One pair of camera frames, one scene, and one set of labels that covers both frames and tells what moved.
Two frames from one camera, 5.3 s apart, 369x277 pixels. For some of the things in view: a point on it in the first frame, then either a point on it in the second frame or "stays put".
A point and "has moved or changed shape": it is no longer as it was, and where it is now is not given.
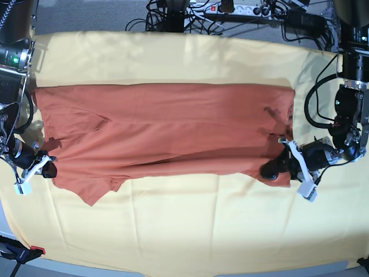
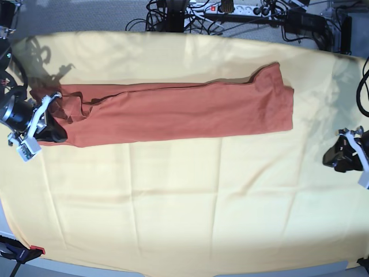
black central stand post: (174, 21) stays put
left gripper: (21, 154) to (17, 111)
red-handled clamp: (13, 250) stays put
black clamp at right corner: (365, 262) stays put
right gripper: (316, 154) to (343, 157)
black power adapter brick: (305, 22) stays put
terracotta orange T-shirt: (100, 134) has moved or changed shape
